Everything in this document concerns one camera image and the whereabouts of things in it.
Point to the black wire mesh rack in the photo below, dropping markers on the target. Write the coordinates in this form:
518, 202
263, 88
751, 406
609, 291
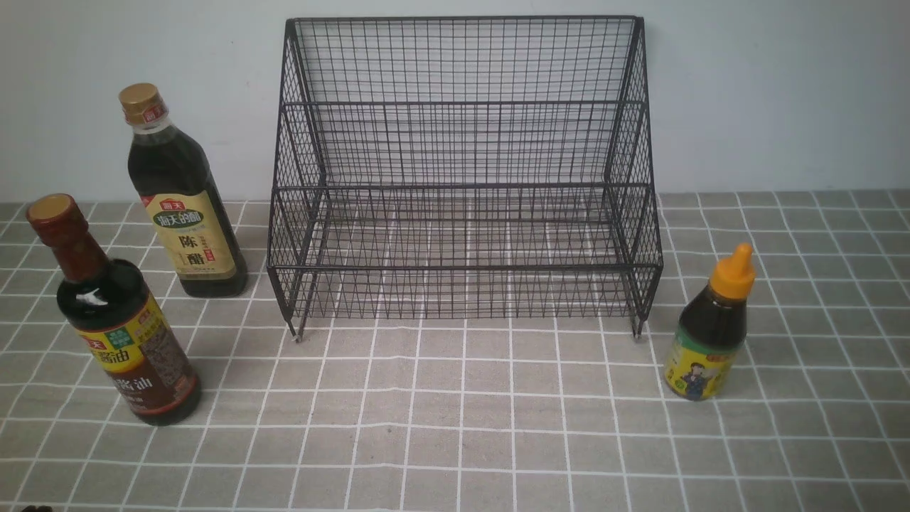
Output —
464, 167

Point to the soy sauce bottle red neck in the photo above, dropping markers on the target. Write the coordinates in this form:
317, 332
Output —
110, 306

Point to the small bottle orange cap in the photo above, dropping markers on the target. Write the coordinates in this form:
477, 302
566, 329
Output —
711, 330

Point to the vinegar bottle gold cap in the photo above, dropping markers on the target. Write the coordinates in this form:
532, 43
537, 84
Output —
172, 176

